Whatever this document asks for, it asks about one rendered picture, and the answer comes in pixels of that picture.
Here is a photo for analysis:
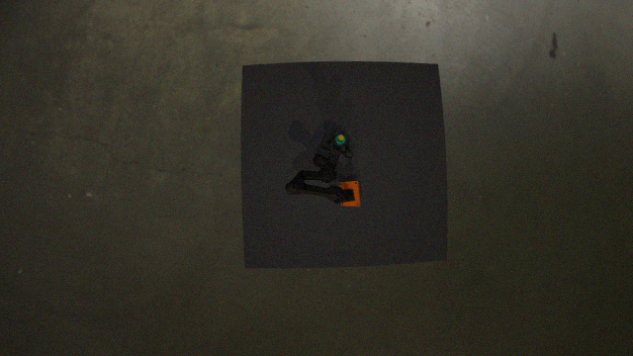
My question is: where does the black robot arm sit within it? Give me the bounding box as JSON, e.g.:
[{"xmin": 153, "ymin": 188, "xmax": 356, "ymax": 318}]
[{"xmin": 285, "ymin": 144, "xmax": 355, "ymax": 205}]

